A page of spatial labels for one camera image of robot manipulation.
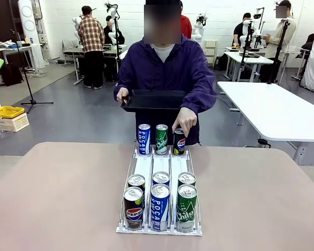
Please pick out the person's right hand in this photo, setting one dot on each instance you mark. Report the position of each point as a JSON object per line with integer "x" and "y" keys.
{"x": 123, "y": 95}

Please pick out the person's left hand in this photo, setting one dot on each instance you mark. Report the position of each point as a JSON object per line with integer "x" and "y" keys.
{"x": 186, "y": 120}

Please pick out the black Pepsi can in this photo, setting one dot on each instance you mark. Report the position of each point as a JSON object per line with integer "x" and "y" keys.
{"x": 136, "y": 180}
{"x": 179, "y": 145}
{"x": 133, "y": 209}

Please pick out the black rectangular serving tray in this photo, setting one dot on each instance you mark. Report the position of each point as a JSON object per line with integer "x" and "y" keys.
{"x": 157, "y": 100}

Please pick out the person's right forearm purple sleeve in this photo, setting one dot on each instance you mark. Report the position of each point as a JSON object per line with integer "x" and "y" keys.
{"x": 123, "y": 78}

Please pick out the person's left forearm purple sleeve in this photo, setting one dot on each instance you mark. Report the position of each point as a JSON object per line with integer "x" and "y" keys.
{"x": 201, "y": 102}

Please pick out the person in purple jacket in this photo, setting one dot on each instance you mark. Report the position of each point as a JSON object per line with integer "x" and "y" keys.
{"x": 167, "y": 75}

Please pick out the seated person in black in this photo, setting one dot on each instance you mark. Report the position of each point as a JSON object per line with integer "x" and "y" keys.
{"x": 108, "y": 31}

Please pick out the person in plaid shirt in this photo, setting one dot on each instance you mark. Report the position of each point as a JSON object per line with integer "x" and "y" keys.
{"x": 91, "y": 36}

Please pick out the person in red top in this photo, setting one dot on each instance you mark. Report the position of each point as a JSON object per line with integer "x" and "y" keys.
{"x": 186, "y": 26}

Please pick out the person in black shirt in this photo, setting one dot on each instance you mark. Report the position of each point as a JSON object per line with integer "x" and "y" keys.
{"x": 240, "y": 28}

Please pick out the person in beige jacket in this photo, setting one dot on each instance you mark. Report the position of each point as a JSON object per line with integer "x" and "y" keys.
{"x": 280, "y": 36}

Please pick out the green Chilsung cider can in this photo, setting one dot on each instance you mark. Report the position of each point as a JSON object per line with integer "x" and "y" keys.
{"x": 186, "y": 211}
{"x": 161, "y": 141}
{"x": 186, "y": 178}

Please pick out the blue Pocari Sweat can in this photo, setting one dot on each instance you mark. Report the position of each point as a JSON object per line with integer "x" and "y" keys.
{"x": 161, "y": 178}
{"x": 160, "y": 209}
{"x": 144, "y": 139}

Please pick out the white three-lane can rack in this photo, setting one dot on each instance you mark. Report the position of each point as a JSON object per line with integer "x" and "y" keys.
{"x": 142, "y": 167}

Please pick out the grey work table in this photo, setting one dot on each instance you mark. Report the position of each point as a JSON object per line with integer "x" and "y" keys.
{"x": 76, "y": 51}

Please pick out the white drawer cabinet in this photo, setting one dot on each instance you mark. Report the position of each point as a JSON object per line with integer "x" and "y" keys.
{"x": 211, "y": 51}

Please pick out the large white table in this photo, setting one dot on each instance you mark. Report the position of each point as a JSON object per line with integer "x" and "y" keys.
{"x": 272, "y": 109}

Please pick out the white work table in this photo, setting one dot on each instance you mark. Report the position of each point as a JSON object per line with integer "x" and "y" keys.
{"x": 251, "y": 58}

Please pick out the black tripod stand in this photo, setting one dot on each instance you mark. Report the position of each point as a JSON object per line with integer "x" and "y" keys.
{"x": 28, "y": 86}

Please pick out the black bag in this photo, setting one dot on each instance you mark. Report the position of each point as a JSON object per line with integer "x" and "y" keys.
{"x": 11, "y": 74}

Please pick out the white standing air conditioner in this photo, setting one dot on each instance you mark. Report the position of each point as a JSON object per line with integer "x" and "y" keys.
{"x": 30, "y": 28}

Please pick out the white folding crate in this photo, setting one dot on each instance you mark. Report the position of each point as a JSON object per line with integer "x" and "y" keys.
{"x": 11, "y": 124}

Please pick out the yellow plastic basket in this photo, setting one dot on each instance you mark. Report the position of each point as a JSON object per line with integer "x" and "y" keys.
{"x": 6, "y": 112}

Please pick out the clear plastic bowl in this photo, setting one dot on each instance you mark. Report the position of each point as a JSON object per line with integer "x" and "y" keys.
{"x": 0, "y": 134}

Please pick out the black camera stand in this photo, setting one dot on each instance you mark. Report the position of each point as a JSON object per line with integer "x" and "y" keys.
{"x": 277, "y": 52}

